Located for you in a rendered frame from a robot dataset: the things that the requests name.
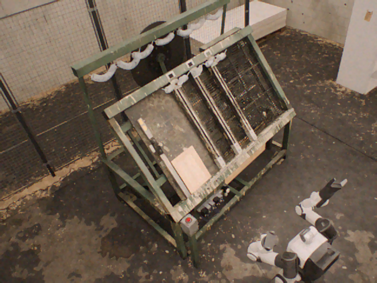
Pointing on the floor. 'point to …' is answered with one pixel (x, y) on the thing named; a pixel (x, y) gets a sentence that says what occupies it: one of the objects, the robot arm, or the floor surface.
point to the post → (194, 251)
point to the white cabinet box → (360, 49)
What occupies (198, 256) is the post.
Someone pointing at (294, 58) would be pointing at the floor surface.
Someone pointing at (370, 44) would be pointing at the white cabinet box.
